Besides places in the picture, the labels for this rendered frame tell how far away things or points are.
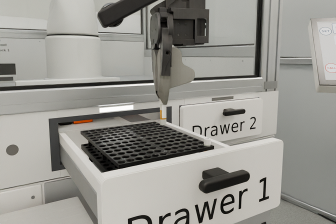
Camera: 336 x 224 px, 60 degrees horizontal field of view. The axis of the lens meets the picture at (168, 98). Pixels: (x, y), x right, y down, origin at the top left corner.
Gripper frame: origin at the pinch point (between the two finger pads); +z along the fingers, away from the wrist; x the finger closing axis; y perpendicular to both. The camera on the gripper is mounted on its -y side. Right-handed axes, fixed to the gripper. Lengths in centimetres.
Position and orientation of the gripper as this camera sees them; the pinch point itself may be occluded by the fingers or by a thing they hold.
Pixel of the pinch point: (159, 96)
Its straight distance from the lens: 48.5
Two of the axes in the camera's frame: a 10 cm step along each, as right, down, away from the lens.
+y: 9.7, -0.4, 2.4
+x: -2.4, -1.4, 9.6
